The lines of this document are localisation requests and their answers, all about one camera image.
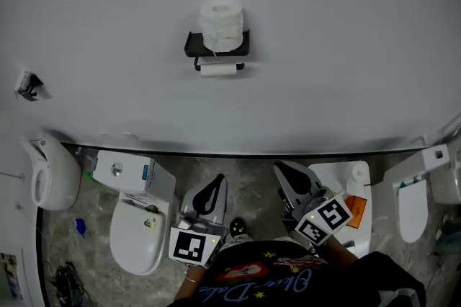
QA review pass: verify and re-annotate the slim toilet paper roll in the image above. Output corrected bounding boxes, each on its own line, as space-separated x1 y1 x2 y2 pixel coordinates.
343 160 372 195

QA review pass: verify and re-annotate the black cable bundle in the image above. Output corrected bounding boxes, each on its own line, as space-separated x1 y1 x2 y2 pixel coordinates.
51 261 93 307

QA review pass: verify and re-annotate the new toilet paper roll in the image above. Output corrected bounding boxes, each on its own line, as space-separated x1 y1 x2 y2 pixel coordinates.
198 0 245 54

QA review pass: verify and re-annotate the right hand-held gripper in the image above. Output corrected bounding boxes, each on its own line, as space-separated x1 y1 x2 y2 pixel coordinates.
272 161 354 247

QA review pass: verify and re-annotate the thin old toilet paper roll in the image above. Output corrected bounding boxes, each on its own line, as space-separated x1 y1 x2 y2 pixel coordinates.
200 62 238 79

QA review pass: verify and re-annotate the orange packet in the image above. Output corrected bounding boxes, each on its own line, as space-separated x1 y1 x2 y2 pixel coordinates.
344 195 369 230

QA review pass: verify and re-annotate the white side table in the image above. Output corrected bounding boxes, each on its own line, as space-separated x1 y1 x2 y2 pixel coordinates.
307 160 373 259

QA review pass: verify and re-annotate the white urinal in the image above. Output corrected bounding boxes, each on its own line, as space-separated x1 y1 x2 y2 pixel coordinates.
18 132 83 212

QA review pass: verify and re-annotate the person's light patterned trouser leg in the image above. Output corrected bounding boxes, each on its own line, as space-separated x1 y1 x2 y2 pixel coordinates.
218 232 255 253

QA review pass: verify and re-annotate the black toilet paper holder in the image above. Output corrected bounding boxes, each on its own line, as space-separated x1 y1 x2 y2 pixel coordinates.
184 30 251 72

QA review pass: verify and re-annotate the metal water valve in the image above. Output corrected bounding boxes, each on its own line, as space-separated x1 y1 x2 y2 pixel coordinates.
74 146 99 170

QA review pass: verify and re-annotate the person's left forearm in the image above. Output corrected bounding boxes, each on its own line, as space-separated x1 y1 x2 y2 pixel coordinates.
174 263 207 303

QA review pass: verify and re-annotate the person's right forearm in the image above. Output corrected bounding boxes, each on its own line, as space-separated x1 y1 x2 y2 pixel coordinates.
319 236 361 271

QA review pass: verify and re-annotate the white toilet with tank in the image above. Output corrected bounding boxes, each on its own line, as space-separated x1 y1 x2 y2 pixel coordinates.
91 149 177 277

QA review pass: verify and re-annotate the metal wall hook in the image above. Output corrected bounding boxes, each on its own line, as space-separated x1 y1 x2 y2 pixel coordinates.
14 70 52 102

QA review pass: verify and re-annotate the white cabinet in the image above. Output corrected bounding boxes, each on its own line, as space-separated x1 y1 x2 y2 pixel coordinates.
0 139 46 307

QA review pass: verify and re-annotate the person's black dotted shoe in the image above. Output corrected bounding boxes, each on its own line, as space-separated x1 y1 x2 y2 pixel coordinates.
229 216 249 238

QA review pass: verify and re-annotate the person's black printed shirt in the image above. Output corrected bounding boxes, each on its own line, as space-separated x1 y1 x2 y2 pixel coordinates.
168 239 428 307

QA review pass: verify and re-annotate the blue object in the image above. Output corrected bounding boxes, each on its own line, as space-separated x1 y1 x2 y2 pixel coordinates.
74 218 88 239

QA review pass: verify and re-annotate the white toilet with closed lid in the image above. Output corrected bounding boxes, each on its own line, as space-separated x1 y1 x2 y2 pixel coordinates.
370 144 451 245

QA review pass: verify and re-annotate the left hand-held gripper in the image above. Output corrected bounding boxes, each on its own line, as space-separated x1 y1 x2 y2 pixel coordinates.
168 174 229 269

